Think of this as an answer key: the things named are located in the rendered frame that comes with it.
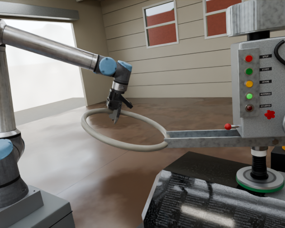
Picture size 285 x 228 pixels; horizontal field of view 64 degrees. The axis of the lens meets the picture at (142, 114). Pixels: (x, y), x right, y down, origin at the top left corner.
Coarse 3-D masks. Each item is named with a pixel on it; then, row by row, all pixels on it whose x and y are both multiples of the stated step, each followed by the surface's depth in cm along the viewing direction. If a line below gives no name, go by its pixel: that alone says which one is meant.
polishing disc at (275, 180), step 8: (248, 168) 124; (240, 176) 117; (248, 176) 116; (272, 176) 114; (280, 176) 113; (248, 184) 110; (256, 184) 109; (264, 184) 108; (272, 184) 107; (280, 184) 107
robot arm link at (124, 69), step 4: (120, 64) 130; (124, 64) 129; (128, 64) 131; (120, 68) 130; (124, 68) 130; (128, 68) 131; (116, 72) 130; (120, 72) 130; (124, 72) 131; (128, 72) 132; (116, 76) 132; (120, 76) 131; (124, 76) 132; (128, 76) 133; (116, 80) 133; (120, 80) 132; (124, 80) 132; (128, 80) 135; (124, 84) 134
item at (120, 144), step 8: (88, 112) 125; (96, 112) 132; (104, 112) 137; (112, 112) 140; (120, 112) 142; (128, 112) 144; (80, 120) 114; (144, 120) 142; (152, 120) 140; (88, 128) 106; (160, 128) 133; (96, 136) 102; (104, 136) 102; (168, 136) 122; (112, 144) 100; (120, 144) 100; (128, 144) 101; (160, 144) 109
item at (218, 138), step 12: (168, 132) 124; (180, 132) 123; (192, 132) 122; (204, 132) 121; (216, 132) 119; (228, 132) 118; (168, 144) 114; (180, 144) 113; (192, 144) 112; (204, 144) 111; (216, 144) 110; (228, 144) 109; (240, 144) 108; (252, 144) 107; (264, 144) 105; (276, 144) 104
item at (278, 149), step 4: (276, 148) 170; (280, 148) 169; (272, 152) 165; (276, 152) 164; (280, 152) 163; (284, 152) 162; (272, 156) 165; (276, 156) 164; (280, 156) 162; (284, 156) 160; (272, 160) 166; (276, 160) 164; (280, 160) 162; (284, 160) 161; (272, 164) 167; (276, 164) 165; (280, 164) 163; (284, 164) 161; (272, 168) 168; (276, 168) 166; (280, 168) 164; (284, 168) 162
